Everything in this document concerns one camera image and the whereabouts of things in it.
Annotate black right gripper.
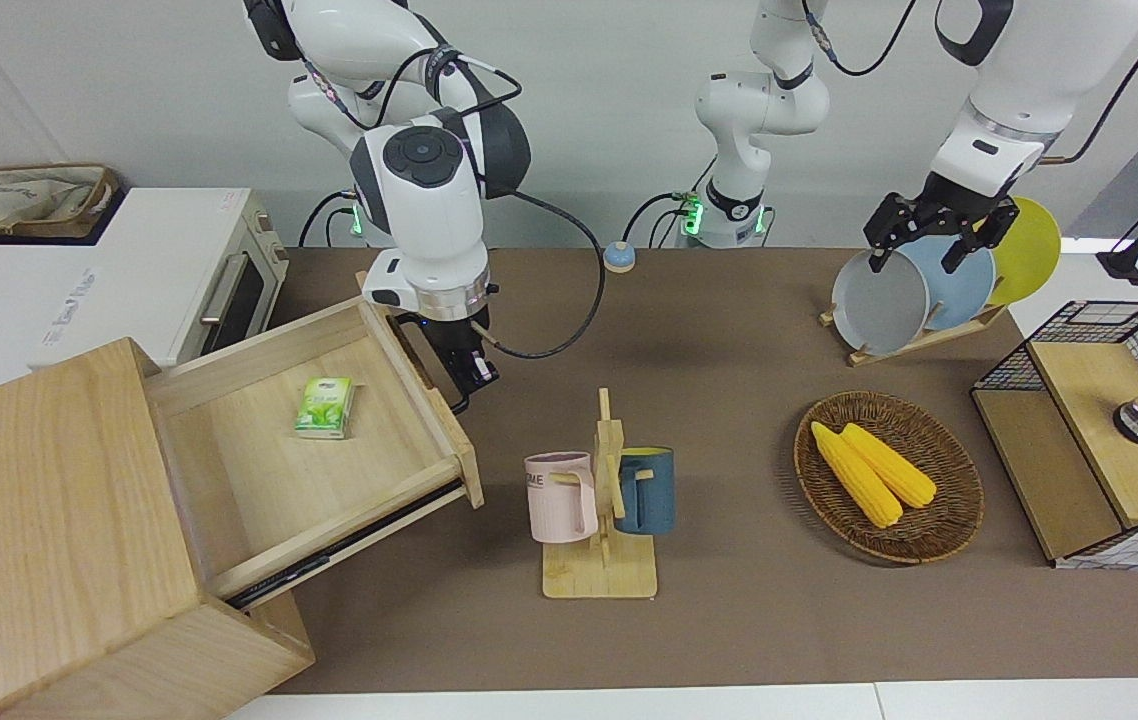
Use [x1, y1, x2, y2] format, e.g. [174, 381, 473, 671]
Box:
[418, 314, 502, 394]

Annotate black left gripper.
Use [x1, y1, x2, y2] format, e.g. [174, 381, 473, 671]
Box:
[863, 172, 1021, 278]

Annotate light wooden drawer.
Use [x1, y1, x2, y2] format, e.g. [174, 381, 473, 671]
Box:
[144, 270, 486, 607]

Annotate light blue plate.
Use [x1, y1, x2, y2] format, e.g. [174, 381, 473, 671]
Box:
[899, 237, 997, 333]

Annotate grey plate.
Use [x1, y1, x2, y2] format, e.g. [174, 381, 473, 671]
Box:
[831, 249, 931, 357]

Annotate wooden plate rack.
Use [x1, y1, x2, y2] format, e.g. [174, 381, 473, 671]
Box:
[819, 303, 1010, 368]

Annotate yellow plate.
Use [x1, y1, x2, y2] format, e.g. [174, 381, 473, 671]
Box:
[974, 196, 1063, 307]

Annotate pink mug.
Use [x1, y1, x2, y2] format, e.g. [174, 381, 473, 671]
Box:
[524, 452, 599, 544]

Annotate green tissue pack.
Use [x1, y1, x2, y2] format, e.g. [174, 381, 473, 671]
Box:
[294, 377, 357, 440]

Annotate brown table mat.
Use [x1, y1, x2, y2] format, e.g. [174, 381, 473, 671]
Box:
[229, 247, 1138, 695]

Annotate blue mug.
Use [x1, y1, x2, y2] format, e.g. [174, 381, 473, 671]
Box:
[612, 447, 677, 536]

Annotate yellow corn cob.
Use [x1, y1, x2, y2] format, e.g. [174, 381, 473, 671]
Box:
[840, 423, 938, 509]
[810, 421, 904, 529]

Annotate wooden mug rack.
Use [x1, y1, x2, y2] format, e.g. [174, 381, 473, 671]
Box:
[541, 388, 660, 601]

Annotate brown wicker basket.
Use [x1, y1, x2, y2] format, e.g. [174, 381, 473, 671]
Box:
[794, 391, 986, 567]

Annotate white toaster oven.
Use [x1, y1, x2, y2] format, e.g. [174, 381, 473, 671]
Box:
[27, 187, 290, 369]

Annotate light wooden cabinet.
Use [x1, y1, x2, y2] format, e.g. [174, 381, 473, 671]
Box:
[0, 337, 316, 720]

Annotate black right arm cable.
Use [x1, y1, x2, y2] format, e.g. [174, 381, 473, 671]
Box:
[304, 45, 609, 361]

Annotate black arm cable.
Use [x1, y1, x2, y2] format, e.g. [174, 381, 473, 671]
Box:
[802, 0, 1138, 166]
[304, 45, 609, 361]

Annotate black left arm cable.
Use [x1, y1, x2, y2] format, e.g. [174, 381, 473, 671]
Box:
[802, 0, 1138, 166]

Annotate wire and wood shelf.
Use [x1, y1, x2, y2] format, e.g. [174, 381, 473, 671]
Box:
[970, 300, 1138, 572]

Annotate black base cable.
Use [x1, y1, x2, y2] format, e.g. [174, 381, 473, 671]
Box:
[623, 190, 700, 249]

